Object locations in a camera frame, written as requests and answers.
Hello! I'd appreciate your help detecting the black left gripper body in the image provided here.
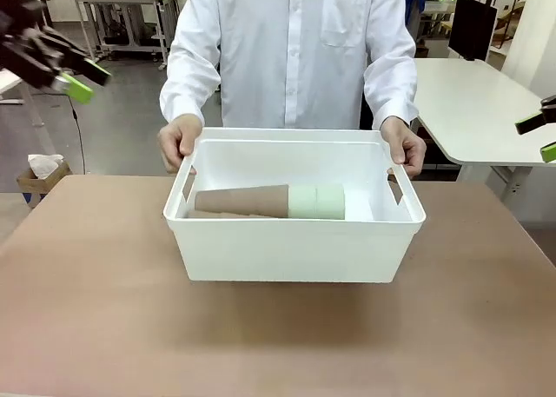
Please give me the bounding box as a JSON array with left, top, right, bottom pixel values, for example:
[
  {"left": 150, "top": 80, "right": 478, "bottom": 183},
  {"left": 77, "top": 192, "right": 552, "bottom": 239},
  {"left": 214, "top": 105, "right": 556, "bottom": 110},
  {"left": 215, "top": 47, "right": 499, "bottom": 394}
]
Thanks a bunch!
[{"left": 0, "top": 0, "right": 62, "bottom": 89}]

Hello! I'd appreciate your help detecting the brown cup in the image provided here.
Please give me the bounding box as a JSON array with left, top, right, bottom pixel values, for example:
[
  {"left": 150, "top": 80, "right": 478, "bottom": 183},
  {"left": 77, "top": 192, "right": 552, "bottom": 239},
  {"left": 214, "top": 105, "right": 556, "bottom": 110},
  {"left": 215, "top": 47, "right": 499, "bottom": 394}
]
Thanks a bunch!
[
  {"left": 194, "top": 183, "right": 291, "bottom": 219},
  {"left": 186, "top": 208, "right": 279, "bottom": 220}
]

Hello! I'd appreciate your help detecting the light green cup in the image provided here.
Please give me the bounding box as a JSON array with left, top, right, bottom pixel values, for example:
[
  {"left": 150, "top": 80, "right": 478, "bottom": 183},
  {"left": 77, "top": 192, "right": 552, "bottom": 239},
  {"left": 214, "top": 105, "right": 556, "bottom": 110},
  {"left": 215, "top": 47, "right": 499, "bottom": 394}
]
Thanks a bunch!
[
  {"left": 288, "top": 185, "right": 319, "bottom": 220},
  {"left": 315, "top": 184, "right": 348, "bottom": 221}
]

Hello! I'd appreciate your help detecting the white plastic basket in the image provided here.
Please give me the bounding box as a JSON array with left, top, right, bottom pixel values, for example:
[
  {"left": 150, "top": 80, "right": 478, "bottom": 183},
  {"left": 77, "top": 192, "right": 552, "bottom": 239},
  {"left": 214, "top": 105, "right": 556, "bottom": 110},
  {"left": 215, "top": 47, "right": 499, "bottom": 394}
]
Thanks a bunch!
[{"left": 162, "top": 126, "right": 427, "bottom": 284}]

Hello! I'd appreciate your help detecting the person's left forearm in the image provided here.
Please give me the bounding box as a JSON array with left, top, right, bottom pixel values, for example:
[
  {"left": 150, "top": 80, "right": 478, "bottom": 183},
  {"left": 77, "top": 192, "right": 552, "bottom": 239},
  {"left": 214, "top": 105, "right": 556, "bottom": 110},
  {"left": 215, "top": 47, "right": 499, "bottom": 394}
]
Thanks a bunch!
[{"left": 362, "top": 53, "right": 420, "bottom": 131}]

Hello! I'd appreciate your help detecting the person's right forearm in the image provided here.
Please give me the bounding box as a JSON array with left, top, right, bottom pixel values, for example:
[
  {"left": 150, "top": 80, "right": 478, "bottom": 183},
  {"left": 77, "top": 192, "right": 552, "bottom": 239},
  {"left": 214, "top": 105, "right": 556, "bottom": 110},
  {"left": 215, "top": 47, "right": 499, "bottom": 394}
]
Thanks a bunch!
[{"left": 159, "top": 44, "right": 222, "bottom": 127}]

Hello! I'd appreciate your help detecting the person's right hand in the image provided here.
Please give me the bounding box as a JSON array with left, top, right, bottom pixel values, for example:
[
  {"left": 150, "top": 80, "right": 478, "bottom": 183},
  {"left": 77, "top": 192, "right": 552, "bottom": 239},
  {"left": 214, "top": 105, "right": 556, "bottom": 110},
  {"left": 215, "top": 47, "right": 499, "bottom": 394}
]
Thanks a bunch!
[{"left": 157, "top": 113, "right": 205, "bottom": 175}]

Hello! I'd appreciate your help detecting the person's left hand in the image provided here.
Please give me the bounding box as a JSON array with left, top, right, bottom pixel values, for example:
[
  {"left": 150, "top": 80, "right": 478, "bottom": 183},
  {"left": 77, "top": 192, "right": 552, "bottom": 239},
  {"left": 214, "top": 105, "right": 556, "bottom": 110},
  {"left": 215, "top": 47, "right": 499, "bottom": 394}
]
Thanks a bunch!
[{"left": 379, "top": 115, "right": 427, "bottom": 180}]

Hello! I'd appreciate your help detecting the small white desk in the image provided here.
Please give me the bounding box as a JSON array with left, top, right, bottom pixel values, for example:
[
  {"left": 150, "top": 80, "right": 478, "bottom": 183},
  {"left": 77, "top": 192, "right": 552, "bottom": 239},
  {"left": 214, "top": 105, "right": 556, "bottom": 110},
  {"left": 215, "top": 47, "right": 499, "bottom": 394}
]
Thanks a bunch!
[{"left": 0, "top": 69, "right": 44, "bottom": 127}]

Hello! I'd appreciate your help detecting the large white desk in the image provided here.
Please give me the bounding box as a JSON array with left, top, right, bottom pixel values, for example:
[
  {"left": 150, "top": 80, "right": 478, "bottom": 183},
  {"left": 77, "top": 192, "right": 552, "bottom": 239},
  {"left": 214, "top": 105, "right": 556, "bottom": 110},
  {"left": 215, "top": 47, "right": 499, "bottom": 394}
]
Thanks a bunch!
[{"left": 411, "top": 57, "right": 556, "bottom": 207}]

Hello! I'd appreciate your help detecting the white tissue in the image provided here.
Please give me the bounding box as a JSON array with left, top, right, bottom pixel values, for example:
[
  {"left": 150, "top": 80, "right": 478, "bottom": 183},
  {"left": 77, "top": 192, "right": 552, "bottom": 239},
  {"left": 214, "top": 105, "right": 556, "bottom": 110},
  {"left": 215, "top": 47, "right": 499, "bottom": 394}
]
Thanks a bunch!
[{"left": 28, "top": 153, "right": 65, "bottom": 179}]

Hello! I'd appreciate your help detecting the cardboard box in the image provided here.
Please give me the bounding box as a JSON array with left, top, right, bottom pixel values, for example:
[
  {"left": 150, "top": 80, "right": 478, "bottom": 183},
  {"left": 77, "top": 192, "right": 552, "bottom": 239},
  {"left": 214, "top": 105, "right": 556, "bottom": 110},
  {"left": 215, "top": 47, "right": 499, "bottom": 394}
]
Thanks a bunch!
[{"left": 16, "top": 161, "right": 73, "bottom": 208}]

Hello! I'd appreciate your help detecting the wooden shelf unit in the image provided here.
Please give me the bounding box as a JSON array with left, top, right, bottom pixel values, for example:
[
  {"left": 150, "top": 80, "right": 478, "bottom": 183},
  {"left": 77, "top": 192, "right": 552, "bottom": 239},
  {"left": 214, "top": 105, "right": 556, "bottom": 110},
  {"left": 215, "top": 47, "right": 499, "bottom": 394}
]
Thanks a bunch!
[{"left": 494, "top": 0, "right": 531, "bottom": 50}]

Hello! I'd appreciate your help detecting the black monitor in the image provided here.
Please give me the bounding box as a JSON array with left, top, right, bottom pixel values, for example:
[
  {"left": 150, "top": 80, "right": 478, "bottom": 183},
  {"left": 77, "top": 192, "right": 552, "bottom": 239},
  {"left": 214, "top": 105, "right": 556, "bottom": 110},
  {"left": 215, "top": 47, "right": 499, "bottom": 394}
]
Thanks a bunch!
[{"left": 447, "top": 0, "right": 500, "bottom": 63}]

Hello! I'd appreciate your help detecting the person in blue jacket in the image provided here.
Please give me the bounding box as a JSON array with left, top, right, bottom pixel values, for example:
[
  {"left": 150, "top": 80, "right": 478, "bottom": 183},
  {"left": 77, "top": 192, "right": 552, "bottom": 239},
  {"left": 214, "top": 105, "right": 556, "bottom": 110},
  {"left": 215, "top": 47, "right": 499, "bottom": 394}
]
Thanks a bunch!
[{"left": 401, "top": 0, "right": 425, "bottom": 24}]

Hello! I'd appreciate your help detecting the person in white shirt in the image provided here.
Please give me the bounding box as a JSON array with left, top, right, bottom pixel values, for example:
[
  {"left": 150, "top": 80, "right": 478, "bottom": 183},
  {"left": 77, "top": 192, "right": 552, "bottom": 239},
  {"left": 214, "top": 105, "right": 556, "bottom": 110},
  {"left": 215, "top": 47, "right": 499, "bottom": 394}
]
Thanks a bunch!
[{"left": 173, "top": 0, "right": 414, "bottom": 131}]

